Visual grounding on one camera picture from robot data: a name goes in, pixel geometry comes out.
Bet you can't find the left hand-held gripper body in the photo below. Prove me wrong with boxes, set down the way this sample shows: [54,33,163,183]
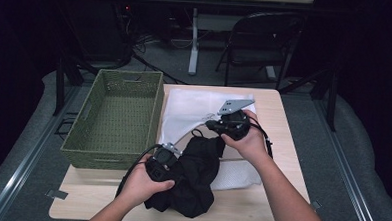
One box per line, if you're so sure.
[145,141,184,183]

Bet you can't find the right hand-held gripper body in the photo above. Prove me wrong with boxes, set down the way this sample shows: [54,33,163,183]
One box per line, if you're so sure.
[216,97,255,142]

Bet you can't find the white mesh laundry bag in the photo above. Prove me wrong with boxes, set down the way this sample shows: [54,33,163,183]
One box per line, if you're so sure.
[156,87,267,193]

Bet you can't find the black garment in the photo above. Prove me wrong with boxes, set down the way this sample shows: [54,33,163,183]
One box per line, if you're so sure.
[142,126,227,221]

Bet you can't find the green woven basket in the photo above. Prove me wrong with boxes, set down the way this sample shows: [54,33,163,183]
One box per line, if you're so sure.
[58,67,167,173]

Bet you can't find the person's right hand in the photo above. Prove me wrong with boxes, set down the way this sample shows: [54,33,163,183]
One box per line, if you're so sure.
[219,108,275,168]

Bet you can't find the person's left hand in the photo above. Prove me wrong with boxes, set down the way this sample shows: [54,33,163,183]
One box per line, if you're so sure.
[117,152,177,211]

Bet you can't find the black folding chair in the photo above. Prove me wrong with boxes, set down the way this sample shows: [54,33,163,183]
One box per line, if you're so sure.
[214,9,307,92]

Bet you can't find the white desk leg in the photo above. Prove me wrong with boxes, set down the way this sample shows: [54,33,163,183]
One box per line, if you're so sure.
[188,7,201,77]

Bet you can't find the black metal stand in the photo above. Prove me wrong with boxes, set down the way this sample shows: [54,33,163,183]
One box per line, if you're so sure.
[52,50,99,119]
[276,65,340,133]

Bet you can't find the left hand-held gripper cable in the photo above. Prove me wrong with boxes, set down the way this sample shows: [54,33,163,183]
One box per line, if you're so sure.
[114,141,164,200]

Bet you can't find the hand-held gripper cable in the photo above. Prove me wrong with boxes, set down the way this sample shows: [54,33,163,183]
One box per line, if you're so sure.
[248,121,276,160]
[114,141,164,200]

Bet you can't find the right hand-held gripper cable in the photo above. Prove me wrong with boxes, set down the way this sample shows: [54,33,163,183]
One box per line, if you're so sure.
[248,121,276,160]

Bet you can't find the black floor cables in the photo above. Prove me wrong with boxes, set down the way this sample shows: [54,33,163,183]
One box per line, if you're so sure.
[128,31,191,86]

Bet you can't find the metal floor rail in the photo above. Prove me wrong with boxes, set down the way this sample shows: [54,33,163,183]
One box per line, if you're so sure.
[307,95,389,221]
[0,81,83,221]

